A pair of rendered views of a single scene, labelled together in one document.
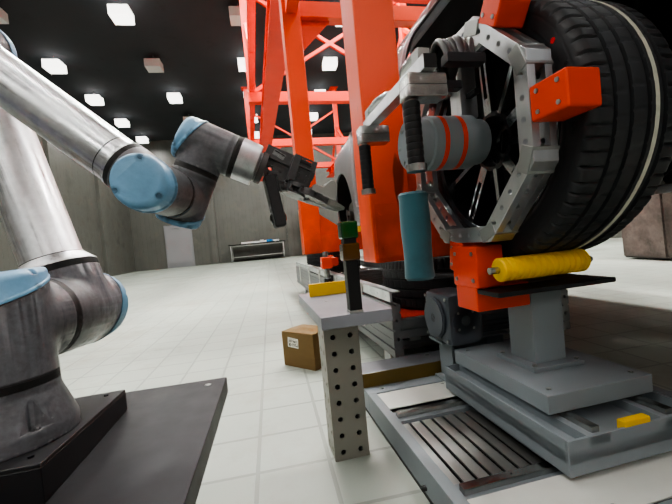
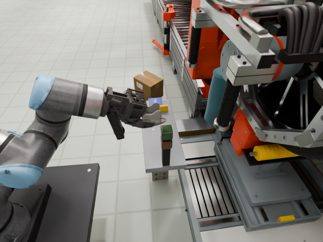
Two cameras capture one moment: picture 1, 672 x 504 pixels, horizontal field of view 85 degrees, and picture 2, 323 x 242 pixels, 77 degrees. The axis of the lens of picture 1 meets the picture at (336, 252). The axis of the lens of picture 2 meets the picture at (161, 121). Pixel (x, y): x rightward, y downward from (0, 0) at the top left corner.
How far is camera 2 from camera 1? 67 cm
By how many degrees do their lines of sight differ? 43
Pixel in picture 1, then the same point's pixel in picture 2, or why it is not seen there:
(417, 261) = (213, 115)
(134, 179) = (10, 181)
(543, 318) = not seen: hidden behind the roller
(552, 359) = (268, 169)
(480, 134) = (292, 69)
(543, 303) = not seen: hidden behind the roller
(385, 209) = (206, 46)
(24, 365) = not seen: outside the picture
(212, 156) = (63, 113)
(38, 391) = (6, 229)
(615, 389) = (289, 199)
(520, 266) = (270, 157)
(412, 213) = (219, 90)
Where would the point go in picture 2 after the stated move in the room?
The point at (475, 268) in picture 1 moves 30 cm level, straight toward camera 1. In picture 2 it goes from (245, 140) to (230, 206)
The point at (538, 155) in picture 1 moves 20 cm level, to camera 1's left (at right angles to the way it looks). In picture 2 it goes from (315, 144) to (236, 139)
